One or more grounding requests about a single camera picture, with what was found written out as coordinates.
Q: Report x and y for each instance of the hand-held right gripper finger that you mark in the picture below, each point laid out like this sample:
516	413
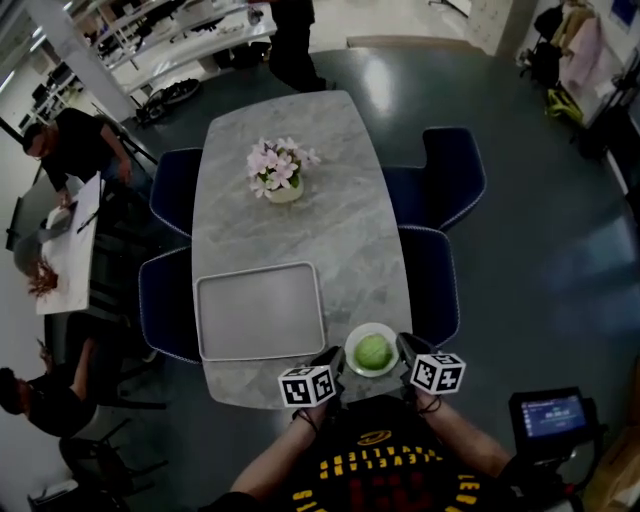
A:
406	357
419	345

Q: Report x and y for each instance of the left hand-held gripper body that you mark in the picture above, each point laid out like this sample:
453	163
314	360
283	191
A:
305	387

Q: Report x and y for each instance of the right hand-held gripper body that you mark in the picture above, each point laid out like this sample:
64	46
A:
437	375

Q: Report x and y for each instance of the white round plate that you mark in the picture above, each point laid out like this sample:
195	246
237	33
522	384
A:
370	374

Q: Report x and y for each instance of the green cabbage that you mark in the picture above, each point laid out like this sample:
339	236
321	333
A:
372	351

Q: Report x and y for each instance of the person's right forearm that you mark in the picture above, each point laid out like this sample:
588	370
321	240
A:
460	435

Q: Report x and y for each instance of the person's left forearm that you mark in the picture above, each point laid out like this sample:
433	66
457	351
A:
280	455

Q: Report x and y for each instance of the grey marble table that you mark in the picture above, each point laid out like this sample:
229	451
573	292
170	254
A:
340	225

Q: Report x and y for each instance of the grey rectangular tray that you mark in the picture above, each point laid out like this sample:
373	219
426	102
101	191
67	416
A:
260	310

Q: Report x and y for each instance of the black jersey with yellow letters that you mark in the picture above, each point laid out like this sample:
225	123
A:
380	450

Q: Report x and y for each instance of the black monitor screen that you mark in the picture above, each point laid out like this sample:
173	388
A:
552	417

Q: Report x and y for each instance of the grey chair with black legs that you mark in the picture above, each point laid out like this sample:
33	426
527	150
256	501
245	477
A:
135	390

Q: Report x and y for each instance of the pink flowers in white pot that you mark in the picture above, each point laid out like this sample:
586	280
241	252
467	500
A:
280	167

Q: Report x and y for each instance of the brown cardboard box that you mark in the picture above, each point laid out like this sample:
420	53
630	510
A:
617	475

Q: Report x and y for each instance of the black metal chair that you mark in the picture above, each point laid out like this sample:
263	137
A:
100	460

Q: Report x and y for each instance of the white side table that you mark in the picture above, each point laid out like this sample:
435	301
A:
72	270

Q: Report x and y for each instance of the black pen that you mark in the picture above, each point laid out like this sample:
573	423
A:
87	223

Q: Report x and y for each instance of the yellow green bag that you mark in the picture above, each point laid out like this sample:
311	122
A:
562	107

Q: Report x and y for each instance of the red dried plant decoration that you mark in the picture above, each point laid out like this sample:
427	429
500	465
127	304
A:
42	280

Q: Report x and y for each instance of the white paper sheets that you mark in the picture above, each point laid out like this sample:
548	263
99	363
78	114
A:
90	195

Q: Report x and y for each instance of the grey laptop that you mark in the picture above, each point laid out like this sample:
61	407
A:
55	225

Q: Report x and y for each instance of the clothes rack with coats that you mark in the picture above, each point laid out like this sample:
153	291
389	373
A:
580	45

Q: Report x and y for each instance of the white shelving rack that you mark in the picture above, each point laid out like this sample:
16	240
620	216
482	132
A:
200	40

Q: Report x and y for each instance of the white pillar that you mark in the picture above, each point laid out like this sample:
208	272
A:
80	55

